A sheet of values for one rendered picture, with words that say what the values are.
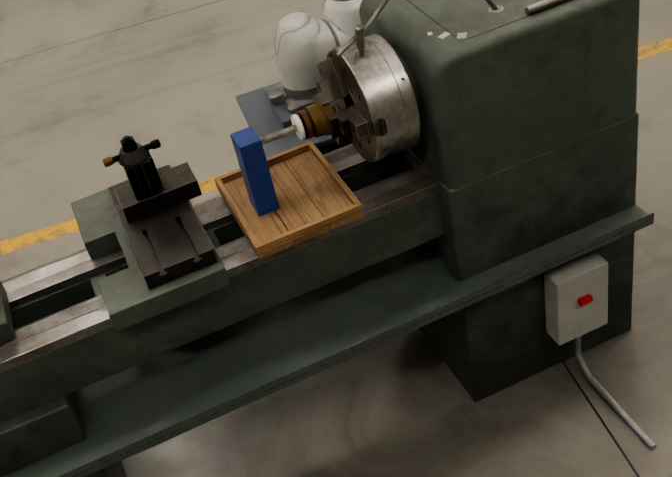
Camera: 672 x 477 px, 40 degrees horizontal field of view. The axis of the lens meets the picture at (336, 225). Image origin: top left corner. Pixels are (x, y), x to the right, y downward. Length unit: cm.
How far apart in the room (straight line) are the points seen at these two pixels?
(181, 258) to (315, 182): 47
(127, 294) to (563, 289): 126
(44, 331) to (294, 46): 117
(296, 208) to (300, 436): 90
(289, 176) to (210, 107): 223
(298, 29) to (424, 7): 57
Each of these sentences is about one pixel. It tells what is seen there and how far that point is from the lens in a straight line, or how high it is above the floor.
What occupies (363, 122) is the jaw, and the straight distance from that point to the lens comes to 235.
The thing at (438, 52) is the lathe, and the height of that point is 125.
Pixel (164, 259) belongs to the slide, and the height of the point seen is 97.
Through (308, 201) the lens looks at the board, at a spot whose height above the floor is 89.
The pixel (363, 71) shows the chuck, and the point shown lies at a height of 122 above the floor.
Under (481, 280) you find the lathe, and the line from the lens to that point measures 269.
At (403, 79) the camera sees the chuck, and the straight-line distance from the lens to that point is 237.
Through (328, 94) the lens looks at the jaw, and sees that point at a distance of 245.
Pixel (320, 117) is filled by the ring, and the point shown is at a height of 111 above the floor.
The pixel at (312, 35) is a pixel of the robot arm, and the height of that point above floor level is 103.
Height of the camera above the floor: 238
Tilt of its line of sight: 39 degrees down
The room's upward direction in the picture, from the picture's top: 13 degrees counter-clockwise
